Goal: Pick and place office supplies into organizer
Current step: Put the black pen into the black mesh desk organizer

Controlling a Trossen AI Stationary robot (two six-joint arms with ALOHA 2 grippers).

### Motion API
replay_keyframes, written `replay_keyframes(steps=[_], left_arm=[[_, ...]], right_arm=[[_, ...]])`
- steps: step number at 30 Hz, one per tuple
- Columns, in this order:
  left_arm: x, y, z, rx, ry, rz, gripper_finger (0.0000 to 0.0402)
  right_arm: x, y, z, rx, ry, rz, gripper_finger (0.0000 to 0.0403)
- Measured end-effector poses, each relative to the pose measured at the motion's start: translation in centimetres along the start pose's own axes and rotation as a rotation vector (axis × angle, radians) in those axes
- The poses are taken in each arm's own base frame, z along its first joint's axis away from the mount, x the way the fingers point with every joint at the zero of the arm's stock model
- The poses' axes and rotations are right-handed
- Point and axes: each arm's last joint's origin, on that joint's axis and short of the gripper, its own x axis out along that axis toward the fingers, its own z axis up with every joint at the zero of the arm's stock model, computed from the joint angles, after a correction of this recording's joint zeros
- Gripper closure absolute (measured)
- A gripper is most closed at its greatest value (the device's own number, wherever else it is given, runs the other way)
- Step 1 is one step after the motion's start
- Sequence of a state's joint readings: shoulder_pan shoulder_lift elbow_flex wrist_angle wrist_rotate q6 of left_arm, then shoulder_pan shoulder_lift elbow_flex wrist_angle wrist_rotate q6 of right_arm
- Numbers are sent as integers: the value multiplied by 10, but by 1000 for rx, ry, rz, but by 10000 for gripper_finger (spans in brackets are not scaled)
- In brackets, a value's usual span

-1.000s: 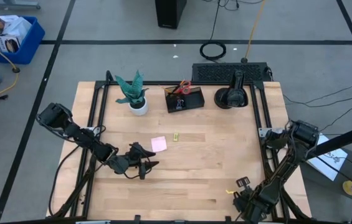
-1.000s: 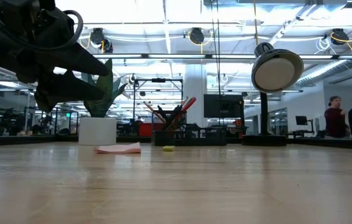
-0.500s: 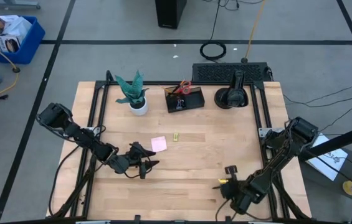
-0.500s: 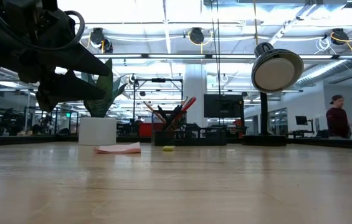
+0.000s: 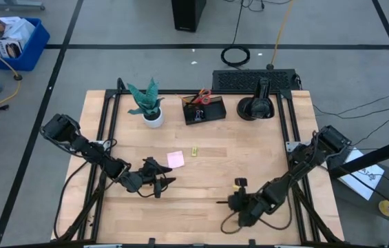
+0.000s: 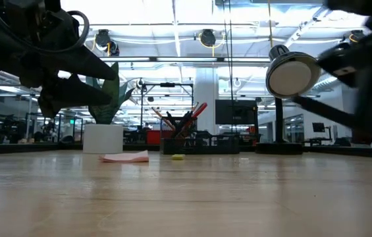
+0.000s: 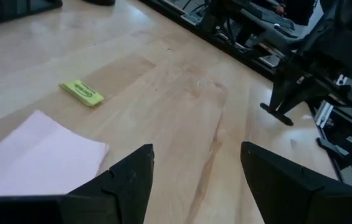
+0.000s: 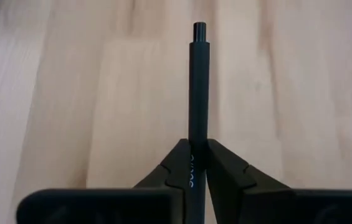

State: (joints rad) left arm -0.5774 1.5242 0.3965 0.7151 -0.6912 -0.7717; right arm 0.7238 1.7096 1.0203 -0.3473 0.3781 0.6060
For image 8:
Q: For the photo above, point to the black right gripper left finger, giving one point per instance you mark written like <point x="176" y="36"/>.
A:
<point x="116" y="205"/>

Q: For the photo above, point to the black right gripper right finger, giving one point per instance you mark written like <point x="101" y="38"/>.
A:
<point x="272" y="205"/>

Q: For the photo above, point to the black pen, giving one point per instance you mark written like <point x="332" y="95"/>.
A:
<point x="199" y="93"/>

